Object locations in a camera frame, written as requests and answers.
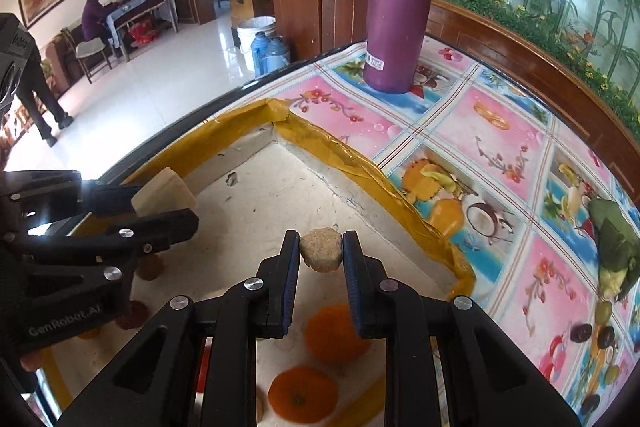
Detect standing person in black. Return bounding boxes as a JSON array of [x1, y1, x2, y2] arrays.
[[1, 13, 74, 147]]

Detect side table with cloth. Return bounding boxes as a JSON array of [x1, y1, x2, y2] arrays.
[[105, 0, 178, 62]]

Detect green leaves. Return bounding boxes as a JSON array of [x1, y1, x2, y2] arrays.
[[588, 198, 639, 301]]

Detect operator left hand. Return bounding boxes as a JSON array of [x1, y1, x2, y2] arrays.
[[21, 350, 43, 373]]

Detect blue thermos jug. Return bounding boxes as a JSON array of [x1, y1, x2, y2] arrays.
[[250, 31, 271, 78], [262, 36, 291, 75]]

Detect fruit pattern tablecloth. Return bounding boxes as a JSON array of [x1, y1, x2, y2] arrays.
[[246, 39, 639, 426]]

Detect green plum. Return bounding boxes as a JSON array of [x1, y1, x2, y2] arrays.
[[604, 365, 620, 386], [594, 300, 613, 326]]

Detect large orange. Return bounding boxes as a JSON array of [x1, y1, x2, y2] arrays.
[[78, 327, 101, 340]]

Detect dark plum back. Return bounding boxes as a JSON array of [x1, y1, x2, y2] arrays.
[[597, 325, 615, 350]]

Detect dark plum front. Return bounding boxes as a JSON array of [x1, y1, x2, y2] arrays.
[[579, 393, 600, 416]]

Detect wooden sideboard counter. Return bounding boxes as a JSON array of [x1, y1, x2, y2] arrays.
[[267, 0, 368, 61]]

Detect white plastic bucket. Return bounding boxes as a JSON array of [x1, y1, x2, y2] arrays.
[[236, 16, 277, 72]]

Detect small beige cake piece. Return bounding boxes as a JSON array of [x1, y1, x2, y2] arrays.
[[299, 228, 343, 273]]

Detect small brown kiwi fruit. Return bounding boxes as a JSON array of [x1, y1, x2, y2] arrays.
[[136, 254, 164, 281]]

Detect seated person in purple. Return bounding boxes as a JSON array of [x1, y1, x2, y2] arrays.
[[81, 0, 122, 57]]

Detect red tomato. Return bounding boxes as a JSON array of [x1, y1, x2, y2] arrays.
[[196, 340, 212, 393]]

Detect dark plum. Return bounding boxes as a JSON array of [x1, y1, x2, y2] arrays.
[[579, 393, 600, 416], [597, 325, 615, 350]]

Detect green plum right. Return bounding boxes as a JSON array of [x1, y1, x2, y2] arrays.
[[604, 365, 620, 386]]

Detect orange pair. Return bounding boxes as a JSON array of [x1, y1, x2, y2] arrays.
[[267, 365, 338, 424], [303, 303, 371, 366]]

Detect dried red date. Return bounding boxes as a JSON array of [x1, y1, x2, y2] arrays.
[[115, 300, 150, 331]]

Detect green plum left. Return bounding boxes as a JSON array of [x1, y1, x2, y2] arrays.
[[594, 300, 613, 326]]

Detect dark date near cakes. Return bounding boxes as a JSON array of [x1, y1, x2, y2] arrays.
[[570, 323, 592, 343]]

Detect long beige cake piece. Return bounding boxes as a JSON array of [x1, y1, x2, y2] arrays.
[[131, 168, 196, 217]]

